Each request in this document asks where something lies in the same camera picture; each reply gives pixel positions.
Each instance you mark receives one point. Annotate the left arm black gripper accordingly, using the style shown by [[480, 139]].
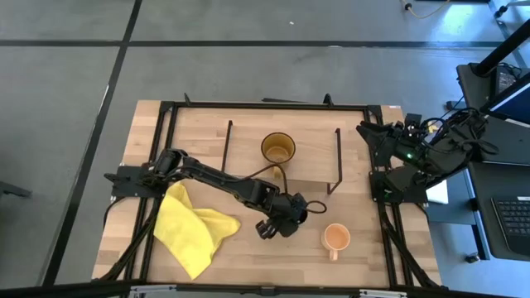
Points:
[[285, 207]]

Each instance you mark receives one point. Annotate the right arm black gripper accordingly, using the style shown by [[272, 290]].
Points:
[[395, 142]]

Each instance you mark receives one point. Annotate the yellow mug with dark rim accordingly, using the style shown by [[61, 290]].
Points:
[[278, 149]]

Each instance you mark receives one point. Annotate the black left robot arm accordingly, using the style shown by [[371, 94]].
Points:
[[215, 176]]

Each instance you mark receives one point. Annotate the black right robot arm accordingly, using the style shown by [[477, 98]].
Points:
[[439, 159]]

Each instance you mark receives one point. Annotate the wooden shelf with black legs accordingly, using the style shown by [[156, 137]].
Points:
[[314, 145]]

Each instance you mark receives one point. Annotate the small peach mug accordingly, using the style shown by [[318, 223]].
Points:
[[336, 238]]

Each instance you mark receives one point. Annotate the yellow cloth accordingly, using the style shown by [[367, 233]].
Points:
[[190, 232]]

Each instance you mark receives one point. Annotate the white box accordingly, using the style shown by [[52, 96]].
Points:
[[438, 192]]

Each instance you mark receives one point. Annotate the dark side desk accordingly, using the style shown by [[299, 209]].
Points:
[[497, 174]]

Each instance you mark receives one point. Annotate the laptop screen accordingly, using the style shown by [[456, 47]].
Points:
[[509, 99]]

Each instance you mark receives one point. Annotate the black pole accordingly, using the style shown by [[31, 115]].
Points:
[[503, 47]]

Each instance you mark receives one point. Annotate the black caster wheel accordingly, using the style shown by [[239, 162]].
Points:
[[472, 258]]

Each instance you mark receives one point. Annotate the black keyboard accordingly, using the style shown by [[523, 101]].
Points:
[[513, 219]]

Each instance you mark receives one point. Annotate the dark stand foot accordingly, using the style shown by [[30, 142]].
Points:
[[12, 190]]

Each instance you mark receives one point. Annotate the black table frame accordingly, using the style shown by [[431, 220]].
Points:
[[269, 105]]

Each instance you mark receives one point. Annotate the black camera mount rail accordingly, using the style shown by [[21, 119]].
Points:
[[83, 289]]

